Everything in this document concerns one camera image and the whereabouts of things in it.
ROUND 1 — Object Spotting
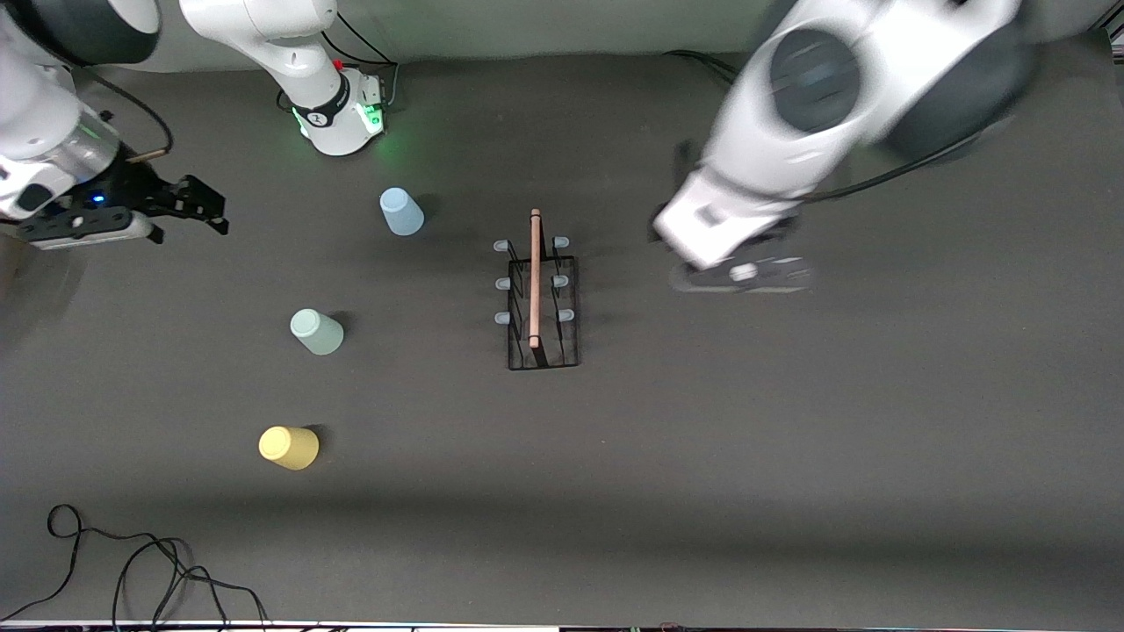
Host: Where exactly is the pale green plastic cup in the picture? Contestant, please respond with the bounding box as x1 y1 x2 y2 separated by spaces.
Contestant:
290 308 345 356

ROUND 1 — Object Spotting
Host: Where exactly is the yellow plastic cup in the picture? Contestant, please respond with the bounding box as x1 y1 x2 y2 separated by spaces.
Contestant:
258 426 321 471

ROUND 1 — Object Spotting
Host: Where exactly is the black wire cup holder rack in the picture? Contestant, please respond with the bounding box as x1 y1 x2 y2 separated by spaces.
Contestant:
494 208 580 371

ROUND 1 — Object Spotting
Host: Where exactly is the light blue plastic cup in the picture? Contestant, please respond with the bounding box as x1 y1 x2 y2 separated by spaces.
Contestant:
379 187 425 237

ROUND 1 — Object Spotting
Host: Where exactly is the beige box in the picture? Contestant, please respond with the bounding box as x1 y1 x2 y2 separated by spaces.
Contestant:
0 233 27 299

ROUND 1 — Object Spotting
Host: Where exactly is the thin black loose cable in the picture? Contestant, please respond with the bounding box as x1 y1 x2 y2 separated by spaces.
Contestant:
0 503 269 628

